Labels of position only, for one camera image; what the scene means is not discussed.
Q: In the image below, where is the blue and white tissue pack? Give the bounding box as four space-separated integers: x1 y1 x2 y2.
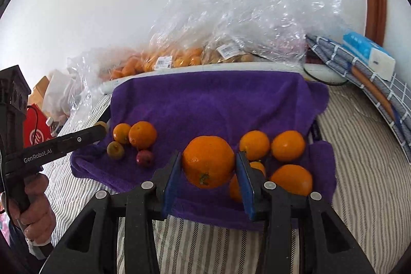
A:
342 31 396 82

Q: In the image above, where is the large tangerine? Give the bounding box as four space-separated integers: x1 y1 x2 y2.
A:
182 135 236 190

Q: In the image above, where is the striped bed sheet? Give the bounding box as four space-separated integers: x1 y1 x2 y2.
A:
41 84 411 274

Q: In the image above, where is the cardboard box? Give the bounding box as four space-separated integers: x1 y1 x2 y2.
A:
28 76 51 108

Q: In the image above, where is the large crumpled clear plastic bag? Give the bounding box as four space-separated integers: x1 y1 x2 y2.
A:
189 0 345 65

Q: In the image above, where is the small orange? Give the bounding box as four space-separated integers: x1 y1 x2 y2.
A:
239 130 271 162
113 123 132 145

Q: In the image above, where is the white plastic bag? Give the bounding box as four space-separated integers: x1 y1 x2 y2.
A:
43 69 75 121

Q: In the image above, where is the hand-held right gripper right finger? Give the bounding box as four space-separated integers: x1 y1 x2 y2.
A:
236 151 376 274

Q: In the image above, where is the red box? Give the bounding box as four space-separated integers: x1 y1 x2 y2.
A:
23 103 54 148

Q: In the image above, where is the purple towel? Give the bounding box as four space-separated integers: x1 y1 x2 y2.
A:
70 70 336 232

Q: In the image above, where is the clear bag of brown fruits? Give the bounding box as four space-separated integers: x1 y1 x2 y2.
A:
202 36 258 65

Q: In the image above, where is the white pad with black rim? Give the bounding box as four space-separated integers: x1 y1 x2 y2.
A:
303 63 349 86

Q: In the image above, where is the small red fruit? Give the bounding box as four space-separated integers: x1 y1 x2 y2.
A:
135 149 154 168

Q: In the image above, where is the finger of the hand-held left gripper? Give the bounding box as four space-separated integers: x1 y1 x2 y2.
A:
61 126 109 154

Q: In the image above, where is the clear bag of small oranges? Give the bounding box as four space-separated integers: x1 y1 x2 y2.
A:
141 32 207 73

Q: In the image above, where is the grey patterned folded quilt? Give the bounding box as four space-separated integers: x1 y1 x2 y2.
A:
305 34 411 163

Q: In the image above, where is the person's left hand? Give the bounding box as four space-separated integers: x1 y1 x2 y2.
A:
18 172 57 244

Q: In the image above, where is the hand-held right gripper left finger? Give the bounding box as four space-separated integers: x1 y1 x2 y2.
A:
39 151 183 274

